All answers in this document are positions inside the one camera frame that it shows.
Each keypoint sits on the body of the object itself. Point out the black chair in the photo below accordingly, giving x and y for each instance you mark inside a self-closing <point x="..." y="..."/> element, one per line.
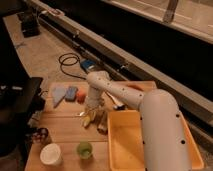
<point x="15" y="111"/>

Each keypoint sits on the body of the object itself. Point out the light blue cloth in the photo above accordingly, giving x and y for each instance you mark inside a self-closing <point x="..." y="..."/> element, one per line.
<point x="58" y="93"/>

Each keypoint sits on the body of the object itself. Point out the blue box device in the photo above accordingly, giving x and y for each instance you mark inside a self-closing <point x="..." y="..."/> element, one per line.
<point x="90" y="66"/>

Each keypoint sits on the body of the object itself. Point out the blue sponge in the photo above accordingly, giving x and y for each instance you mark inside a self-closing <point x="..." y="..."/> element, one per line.
<point x="71" y="93"/>

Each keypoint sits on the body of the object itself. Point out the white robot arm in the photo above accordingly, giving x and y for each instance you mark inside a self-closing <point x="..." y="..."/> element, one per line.
<point x="150" y="116"/>

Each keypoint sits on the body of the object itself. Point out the white cup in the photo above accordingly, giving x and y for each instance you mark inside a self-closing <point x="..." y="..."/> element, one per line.
<point x="51" y="155"/>

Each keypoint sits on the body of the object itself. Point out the yellow plastic bin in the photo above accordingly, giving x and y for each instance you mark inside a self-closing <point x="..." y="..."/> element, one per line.
<point x="126" y="152"/>

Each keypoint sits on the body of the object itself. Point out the black box on floor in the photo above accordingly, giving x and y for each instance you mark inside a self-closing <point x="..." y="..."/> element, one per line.
<point x="29" y="26"/>

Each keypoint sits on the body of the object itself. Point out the orange bowl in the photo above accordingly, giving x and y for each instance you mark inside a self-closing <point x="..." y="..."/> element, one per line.
<point x="135" y="87"/>

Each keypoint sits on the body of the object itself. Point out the green cup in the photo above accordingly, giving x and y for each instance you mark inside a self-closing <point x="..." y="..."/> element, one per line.
<point x="84" y="150"/>

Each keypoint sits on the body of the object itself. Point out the brown wooden block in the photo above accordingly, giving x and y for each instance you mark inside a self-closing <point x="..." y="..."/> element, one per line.
<point x="102" y="126"/>

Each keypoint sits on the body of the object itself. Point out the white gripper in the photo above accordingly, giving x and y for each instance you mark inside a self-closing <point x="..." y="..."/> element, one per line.
<point x="93" y="100"/>

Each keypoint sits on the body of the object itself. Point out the long metal rail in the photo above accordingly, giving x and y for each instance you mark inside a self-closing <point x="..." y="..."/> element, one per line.
<point x="177" y="62"/>

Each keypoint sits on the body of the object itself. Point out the orange round fruit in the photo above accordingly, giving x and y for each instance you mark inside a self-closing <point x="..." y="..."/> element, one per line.
<point x="80" y="96"/>

